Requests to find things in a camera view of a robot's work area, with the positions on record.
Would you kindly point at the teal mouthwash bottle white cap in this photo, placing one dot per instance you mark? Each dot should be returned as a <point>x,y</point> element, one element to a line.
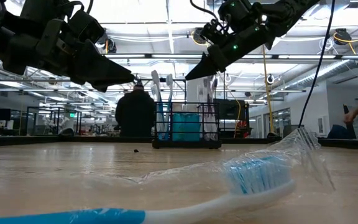
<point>179,126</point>

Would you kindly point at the black metal table frame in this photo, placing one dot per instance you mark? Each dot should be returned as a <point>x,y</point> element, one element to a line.
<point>26,139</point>

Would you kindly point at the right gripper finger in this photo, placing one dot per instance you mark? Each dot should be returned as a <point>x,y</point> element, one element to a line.
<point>208,63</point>

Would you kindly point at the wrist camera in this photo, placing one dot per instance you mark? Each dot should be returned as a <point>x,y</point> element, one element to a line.
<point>85,25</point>
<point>233,11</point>

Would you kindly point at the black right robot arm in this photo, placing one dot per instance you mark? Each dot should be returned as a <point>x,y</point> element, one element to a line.
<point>291,12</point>

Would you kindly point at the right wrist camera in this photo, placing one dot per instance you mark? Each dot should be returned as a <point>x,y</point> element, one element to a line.
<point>233,11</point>

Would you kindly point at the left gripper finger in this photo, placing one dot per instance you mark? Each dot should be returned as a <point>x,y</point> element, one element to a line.
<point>101,73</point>

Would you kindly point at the black workstation frame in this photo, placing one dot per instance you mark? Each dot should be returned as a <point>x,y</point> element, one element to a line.
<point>53,107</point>

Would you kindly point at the silver ventilation duct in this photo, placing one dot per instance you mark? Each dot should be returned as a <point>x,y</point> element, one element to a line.
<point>322,72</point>

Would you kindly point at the black office chair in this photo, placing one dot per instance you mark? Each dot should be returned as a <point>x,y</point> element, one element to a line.
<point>337,132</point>

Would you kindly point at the teal toothpaste tube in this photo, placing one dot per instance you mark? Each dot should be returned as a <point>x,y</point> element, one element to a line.
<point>194,126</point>

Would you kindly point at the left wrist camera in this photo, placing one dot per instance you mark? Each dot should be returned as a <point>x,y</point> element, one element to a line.
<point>85,25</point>

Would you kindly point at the black frame with camera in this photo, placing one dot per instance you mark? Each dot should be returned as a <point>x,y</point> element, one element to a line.
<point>179,80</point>

